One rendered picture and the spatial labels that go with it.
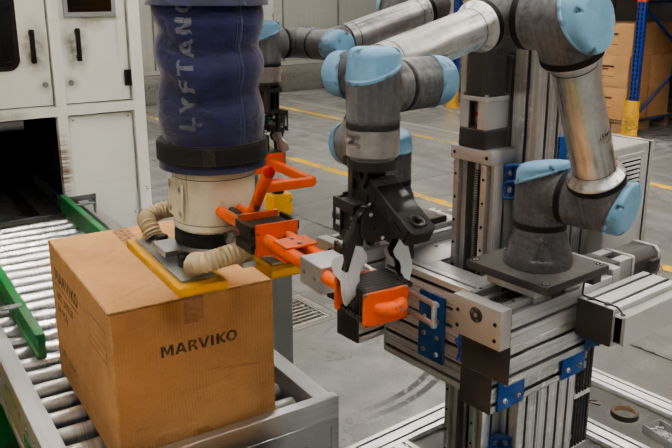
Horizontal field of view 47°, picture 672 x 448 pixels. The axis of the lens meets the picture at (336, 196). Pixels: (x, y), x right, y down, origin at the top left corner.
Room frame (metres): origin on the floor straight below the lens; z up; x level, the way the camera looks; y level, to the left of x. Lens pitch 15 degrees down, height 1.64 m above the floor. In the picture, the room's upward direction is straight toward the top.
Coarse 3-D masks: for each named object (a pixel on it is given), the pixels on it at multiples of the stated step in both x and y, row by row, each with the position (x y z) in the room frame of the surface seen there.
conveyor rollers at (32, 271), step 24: (0, 240) 3.27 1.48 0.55; (24, 240) 3.30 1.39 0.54; (0, 264) 3.00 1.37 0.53; (24, 264) 2.97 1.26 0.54; (48, 264) 3.01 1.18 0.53; (24, 288) 2.71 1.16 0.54; (48, 288) 2.75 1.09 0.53; (0, 312) 2.50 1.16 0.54; (48, 312) 2.50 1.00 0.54; (48, 336) 2.32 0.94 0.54; (24, 360) 2.12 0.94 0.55; (48, 360) 2.14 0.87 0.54; (48, 384) 1.98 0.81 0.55; (48, 408) 1.88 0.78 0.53; (72, 408) 1.85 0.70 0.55; (72, 432) 1.74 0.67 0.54; (96, 432) 1.77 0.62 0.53
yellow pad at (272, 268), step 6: (258, 258) 1.52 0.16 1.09; (264, 258) 1.50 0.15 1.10; (270, 258) 1.50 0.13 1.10; (258, 264) 1.49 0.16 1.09; (264, 264) 1.48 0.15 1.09; (270, 264) 1.48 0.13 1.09; (276, 264) 1.48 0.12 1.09; (282, 264) 1.48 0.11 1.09; (264, 270) 1.47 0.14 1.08; (270, 270) 1.45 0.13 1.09; (276, 270) 1.45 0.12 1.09; (282, 270) 1.46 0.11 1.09; (288, 270) 1.46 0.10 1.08; (294, 270) 1.47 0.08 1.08; (270, 276) 1.45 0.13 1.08; (276, 276) 1.45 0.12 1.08; (282, 276) 1.46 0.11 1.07
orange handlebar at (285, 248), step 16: (272, 160) 1.90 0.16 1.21; (288, 176) 1.82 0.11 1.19; (304, 176) 1.75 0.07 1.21; (224, 208) 1.47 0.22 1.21; (240, 208) 1.48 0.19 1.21; (272, 240) 1.28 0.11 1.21; (288, 240) 1.26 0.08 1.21; (304, 240) 1.26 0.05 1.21; (288, 256) 1.22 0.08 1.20; (384, 304) 1.00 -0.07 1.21; (400, 304) 1.01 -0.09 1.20
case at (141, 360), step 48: (48, 240) 2.07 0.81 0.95; (96, 240) 2.06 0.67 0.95; (96, 288) 1.71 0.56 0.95; (144, 288) 1.70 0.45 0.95; (240, 288) 1.72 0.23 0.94; (96, 336) 1.66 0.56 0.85; (144, 336) 1.60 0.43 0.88; (192, 336) 1.66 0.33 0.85; (240, 336) 1.72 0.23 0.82; (96, 384) 1.70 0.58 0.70; (144, 384) 1.59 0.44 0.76; (192, 384) 1.65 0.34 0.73; (240, 384) 1.72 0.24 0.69; (144, 432) 1.59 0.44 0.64; (192, 432) 1.65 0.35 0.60
